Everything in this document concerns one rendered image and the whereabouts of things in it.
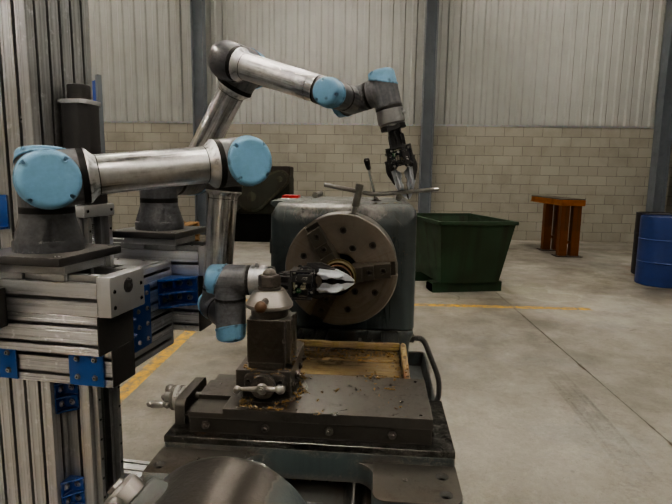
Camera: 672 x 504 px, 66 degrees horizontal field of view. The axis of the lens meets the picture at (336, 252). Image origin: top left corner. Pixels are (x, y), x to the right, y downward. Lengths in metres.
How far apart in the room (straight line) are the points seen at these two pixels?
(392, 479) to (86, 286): 0.77
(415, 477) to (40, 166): 0.88
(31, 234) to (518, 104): 11.26
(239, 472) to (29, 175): 0.89
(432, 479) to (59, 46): 1.40
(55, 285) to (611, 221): 12.03
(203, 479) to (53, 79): 1.37
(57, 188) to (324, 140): 10.49
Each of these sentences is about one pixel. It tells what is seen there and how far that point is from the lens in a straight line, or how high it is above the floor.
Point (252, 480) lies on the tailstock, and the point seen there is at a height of 1.14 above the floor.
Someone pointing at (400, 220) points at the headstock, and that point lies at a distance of 1.58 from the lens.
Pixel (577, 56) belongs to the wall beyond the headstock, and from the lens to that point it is 12.60.
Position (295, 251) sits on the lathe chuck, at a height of 1.13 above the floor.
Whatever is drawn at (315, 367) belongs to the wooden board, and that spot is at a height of 0.88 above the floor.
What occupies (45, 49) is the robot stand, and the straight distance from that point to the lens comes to 1.63.
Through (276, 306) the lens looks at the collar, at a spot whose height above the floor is 1.13.
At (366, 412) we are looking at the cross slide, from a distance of 0.87.
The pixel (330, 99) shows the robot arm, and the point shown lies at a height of 1.53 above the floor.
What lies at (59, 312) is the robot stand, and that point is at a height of 1.03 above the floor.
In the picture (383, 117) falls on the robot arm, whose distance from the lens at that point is 1.49.
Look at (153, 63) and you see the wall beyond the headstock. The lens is 12.59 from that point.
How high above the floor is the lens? 1.34
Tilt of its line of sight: 8 degrees down
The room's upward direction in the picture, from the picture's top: 1 degrees clockwise
